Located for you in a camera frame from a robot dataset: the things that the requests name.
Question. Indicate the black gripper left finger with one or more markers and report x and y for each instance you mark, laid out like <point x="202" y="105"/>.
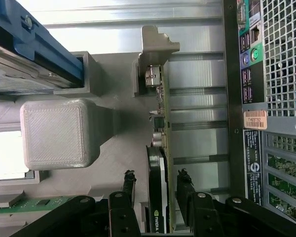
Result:
<point x="121" y="217"/>

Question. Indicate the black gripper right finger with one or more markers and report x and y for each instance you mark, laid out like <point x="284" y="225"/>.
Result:
<point x="202" y="217"/>

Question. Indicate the green loose RAM stick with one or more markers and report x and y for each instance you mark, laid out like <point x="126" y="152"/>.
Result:
<point x="39" y="203"/>

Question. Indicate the green motherboard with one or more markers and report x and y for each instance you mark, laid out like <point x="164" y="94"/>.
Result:
<point x="286" y="168"/>

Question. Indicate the grey printed parts rack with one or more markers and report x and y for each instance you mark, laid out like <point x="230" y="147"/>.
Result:
<point x="54" y="133"/>

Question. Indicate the open grey PC case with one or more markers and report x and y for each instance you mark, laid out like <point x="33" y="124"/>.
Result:
<point x="281" y="123"/>

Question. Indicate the silver CPU chip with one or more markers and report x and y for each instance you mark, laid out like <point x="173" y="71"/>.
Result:
<point x="5" y="153"/>

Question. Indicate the hard disk with blue carrier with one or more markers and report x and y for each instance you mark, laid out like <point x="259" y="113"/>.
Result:
<point x="39" y="37"/>

